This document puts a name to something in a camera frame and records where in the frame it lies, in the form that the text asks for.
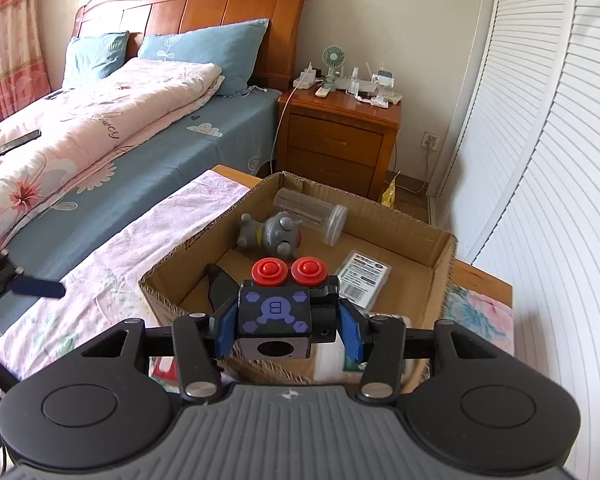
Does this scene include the wooden headboard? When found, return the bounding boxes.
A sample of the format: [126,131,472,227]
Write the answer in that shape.
[71,0,313,92]

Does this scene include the small blue pillow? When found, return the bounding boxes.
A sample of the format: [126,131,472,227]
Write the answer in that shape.
[61,31,131,90]

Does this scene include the yellow bag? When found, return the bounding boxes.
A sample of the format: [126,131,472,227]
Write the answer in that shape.
[380,172,400,207]

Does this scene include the white cable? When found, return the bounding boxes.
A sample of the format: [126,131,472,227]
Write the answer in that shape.
[271,85,301,171]

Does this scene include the black phone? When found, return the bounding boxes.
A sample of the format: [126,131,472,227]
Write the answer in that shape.
[0,130,42,157]

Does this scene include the white phone stand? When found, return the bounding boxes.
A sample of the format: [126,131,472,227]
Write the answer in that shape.
[362,62,403,108]

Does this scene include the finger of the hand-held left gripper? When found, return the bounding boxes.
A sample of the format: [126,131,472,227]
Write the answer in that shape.
[7,276,66,300]

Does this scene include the green desk fan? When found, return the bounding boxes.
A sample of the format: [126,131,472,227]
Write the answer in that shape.
[322,46,346,93]

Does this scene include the white power strip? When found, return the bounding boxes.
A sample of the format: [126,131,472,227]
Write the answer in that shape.
[293,62,323,90]

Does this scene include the white louvred closet door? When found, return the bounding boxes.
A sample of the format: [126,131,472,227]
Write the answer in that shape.
[427,0,583,266]
[467,0,600,461]

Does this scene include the clear labelled plastic case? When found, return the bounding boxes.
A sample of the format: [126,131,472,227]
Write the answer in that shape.
[339,250,394,309]

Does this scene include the clear plastic jar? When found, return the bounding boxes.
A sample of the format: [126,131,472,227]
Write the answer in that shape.
[273,187,334,241]

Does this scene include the green white cotton swab box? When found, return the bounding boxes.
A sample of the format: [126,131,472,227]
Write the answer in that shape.
[312,314,412,385]

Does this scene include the striped pink curtain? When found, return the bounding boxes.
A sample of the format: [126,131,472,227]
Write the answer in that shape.
[0,0,51,128]

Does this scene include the dark pointed object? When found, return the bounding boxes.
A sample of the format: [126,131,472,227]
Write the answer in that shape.
[206,262,242,321]

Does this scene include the blue bed sheet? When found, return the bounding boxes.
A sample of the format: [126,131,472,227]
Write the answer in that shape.
[0,91,283,356]

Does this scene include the red toy fire truck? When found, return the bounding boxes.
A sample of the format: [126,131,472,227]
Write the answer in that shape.
[150,356,181,386]

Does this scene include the grey toy figure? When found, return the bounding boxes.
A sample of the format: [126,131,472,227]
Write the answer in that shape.
[237,211,302,256]

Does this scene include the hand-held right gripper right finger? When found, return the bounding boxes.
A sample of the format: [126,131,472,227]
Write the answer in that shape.
[337,300,516,404]

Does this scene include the cardboard box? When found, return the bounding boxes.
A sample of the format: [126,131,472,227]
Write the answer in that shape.
[139,171,457,386]

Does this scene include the black toy car red wheels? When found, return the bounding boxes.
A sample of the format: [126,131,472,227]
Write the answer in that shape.
[236,257,341,361]

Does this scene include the wooden nightstand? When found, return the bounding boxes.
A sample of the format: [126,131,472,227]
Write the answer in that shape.
[276,85,402,201]

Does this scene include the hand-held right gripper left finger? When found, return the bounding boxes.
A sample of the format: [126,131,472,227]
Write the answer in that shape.
[82,296,242,403]

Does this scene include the large blue pillow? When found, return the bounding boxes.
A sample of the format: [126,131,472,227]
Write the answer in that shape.
[137,18,270,98]

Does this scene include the clear round lid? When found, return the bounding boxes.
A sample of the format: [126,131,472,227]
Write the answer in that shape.
[323,204,349,247]

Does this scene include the pink floral quilt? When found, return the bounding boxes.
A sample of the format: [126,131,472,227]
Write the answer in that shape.
[0,57,226,256]

